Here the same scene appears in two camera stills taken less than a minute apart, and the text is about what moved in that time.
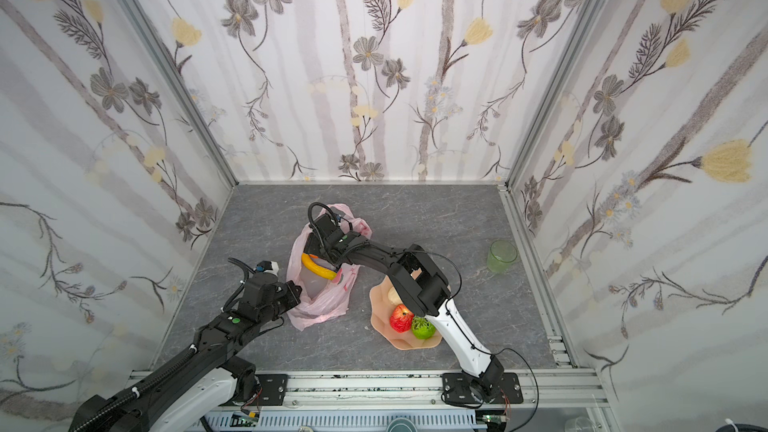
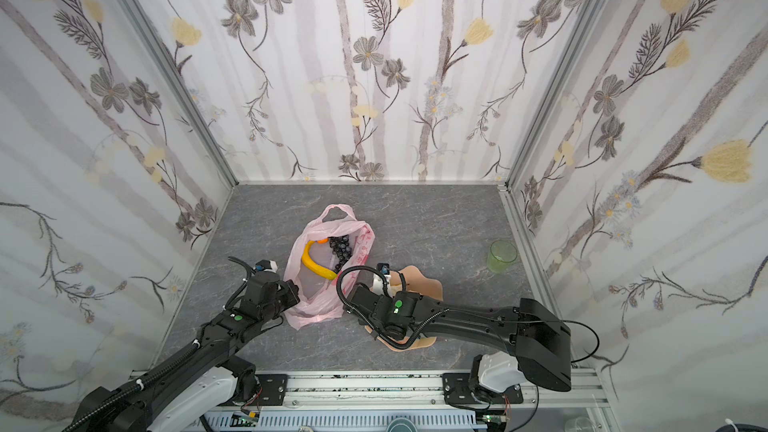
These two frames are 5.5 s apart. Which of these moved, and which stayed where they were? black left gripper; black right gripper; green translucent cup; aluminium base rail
Moved: black right gripper
Stayed: black left gripper; aluminium base rail; green translucent cup
